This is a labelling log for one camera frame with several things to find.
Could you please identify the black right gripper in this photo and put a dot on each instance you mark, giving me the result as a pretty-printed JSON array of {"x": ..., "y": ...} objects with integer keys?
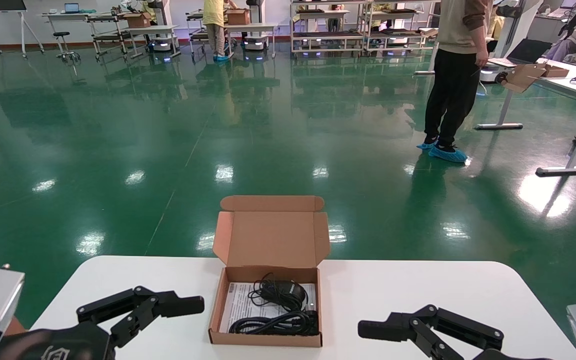
[{"x": 498, "y": 356}]

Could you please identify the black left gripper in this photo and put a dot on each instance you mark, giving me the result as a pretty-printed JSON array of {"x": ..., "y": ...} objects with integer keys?
[{"x": 53, "y": 347}]

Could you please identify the brown cardboard storage box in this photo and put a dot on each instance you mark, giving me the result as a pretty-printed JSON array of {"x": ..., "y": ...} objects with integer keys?
[{"x": 273, "y": 240}]

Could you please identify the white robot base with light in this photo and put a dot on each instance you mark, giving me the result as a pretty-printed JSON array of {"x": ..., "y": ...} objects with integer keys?
[
  {"x": 160, "y": 46},
  {"x": 255, "y": 44}
]

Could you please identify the open small cardboard box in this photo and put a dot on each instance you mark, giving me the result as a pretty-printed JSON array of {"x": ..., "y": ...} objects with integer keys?
[{"x": 523, "y": 77}]

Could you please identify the white printed paper manual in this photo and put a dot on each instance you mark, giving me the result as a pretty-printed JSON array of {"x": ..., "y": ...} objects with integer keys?
[{"x": 238, "y": 305}]

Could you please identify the wooden board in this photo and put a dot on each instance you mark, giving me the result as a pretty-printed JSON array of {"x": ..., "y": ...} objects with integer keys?
[{"x": 14, "y": 327}]

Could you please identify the white desk with T-legs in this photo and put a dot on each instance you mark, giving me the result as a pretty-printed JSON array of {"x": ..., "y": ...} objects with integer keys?
[{"x": 424, "y": 72}]

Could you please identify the metal trolley rack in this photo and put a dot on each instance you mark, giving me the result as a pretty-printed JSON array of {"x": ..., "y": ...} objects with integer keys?
[
  {"x": 198, "y": 36},
  {"x": 108, "y": 36}
]

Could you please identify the white table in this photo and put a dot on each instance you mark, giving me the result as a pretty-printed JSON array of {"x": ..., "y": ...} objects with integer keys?
[
  {"x": 153, "y": 28},
  {"x": 258, "y": 26}
]

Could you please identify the black round stool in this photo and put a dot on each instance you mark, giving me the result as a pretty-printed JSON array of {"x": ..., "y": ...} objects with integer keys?
[{"x": 61, "y": 34}]

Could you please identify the standing person in yellow coat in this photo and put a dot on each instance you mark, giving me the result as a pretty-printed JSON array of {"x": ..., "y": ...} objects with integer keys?
[{"x": 213, "y": 15}]

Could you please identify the white metal shelf rack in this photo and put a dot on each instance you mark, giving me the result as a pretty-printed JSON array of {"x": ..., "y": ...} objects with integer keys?
[
  {"x": 328, "y": 35},
  {"x": 393, "y": 32}
]

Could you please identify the flat brown cardboard piece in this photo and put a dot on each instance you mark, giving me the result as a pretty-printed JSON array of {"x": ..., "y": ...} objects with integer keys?
[{"x": 428, "y": 31}]

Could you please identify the person beige sweater black pants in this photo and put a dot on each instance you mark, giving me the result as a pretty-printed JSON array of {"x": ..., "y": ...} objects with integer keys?
[{"x": 455, "y": 30}]

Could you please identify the white desk with laptop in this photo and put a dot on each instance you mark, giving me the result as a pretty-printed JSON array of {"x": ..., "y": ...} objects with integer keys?
[{"x": 58, "y": 15}]

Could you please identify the open laptop with blue screen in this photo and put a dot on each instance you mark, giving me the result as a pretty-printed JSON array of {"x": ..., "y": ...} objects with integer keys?
[{"x": 72, "y": 8}]

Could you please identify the open black laptop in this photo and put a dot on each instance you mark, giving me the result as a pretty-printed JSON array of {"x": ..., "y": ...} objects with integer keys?
[{"x": 528, "y": 50}]

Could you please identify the seated person behind shelf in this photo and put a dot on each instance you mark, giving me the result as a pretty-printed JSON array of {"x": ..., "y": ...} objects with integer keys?
[{"x": 336, "y": 10}]

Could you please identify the tall white wheeled robot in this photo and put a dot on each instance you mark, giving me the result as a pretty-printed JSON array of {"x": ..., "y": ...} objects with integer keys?
[{"x": 513, "y": 25}]

